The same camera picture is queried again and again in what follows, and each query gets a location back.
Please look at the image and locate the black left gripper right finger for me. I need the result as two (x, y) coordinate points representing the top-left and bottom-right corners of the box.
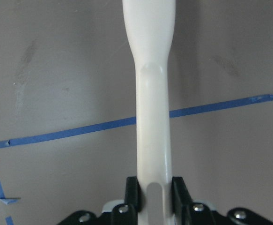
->
(171, 176), (192, 225)

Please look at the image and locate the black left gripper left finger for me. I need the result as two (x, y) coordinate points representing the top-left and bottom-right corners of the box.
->
(124, 176), (141, 212)

